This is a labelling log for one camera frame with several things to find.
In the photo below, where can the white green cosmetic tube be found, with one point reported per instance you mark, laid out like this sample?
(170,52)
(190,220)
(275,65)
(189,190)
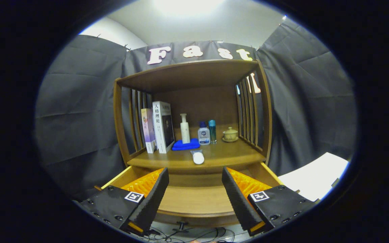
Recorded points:
(198,158)

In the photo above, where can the thick white book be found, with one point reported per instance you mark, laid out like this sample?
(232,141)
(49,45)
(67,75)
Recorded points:
(159,128)

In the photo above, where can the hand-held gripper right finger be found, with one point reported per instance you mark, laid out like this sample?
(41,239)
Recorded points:
(238,202)

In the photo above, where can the purple thin book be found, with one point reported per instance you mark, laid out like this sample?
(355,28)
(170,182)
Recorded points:
(148,131)

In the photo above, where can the ceiling light panel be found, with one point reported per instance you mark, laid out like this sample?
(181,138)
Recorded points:
(189,5)

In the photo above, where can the white table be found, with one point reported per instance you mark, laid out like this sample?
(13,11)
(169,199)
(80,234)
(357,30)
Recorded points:
(312,179)

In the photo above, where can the beige lidded teacup with saucer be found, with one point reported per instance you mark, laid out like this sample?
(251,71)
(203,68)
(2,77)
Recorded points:
(230,135)

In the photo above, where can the teal clear bottle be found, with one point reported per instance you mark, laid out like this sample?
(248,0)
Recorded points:
(212,131)

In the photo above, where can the wooden drawer with black knob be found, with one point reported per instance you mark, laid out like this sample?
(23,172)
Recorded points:
(194,199)

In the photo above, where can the wooden cabinet with slatted hutch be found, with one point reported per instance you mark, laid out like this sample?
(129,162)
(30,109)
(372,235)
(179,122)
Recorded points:
(187,74)

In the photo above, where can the white pump bottle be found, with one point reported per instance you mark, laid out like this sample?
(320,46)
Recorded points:
(185,133)

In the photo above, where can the white bottle with blue cap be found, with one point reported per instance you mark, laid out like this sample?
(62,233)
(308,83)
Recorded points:
(203,136)

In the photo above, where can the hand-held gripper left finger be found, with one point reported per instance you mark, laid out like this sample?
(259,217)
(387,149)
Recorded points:
(154,199)

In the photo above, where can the wooden cabinet countertop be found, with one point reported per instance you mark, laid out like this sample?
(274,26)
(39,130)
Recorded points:
(228,155)

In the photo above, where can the blue folded cloth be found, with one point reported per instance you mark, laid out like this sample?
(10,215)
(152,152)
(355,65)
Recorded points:
(184,145)

